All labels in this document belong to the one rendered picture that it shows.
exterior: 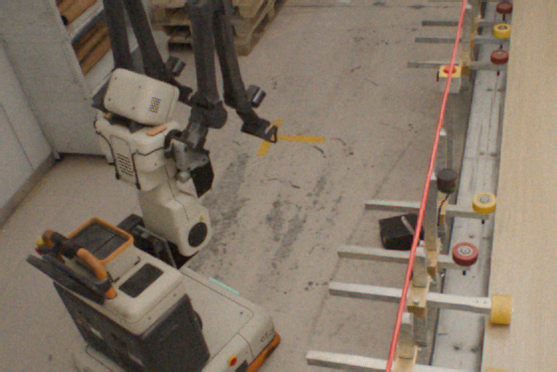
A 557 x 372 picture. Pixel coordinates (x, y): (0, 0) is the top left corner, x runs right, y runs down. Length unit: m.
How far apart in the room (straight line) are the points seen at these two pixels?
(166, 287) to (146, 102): 0.63
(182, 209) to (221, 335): 0.61
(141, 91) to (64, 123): 2.20
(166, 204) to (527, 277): 1.28
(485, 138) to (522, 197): 0.78
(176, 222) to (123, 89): 0.53
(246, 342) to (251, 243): 0.90
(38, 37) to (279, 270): 1.91
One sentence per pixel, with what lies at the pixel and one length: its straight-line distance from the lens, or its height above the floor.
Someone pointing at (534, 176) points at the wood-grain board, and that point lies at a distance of 2.42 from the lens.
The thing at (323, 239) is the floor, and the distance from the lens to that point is 3.49.
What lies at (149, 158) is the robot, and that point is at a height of 1.17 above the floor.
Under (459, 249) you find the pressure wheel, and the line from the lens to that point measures 2.13.
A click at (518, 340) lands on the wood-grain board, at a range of 1.91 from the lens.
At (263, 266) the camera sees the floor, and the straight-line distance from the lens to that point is 3.42.
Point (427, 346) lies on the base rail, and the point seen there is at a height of 0.70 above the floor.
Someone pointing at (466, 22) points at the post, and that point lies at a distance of 3.09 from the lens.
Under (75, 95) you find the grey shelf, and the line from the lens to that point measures 4.21.
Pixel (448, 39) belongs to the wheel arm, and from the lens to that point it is 3.38.
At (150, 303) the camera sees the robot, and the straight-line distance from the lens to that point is 2.30.
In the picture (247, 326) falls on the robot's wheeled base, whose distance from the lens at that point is 2.80.
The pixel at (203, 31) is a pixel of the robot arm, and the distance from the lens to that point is 2.14.
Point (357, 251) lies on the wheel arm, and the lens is 2.19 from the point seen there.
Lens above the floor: 2.41
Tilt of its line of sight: 41 degrees down
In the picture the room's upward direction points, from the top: 9 degrees counter-clockwise
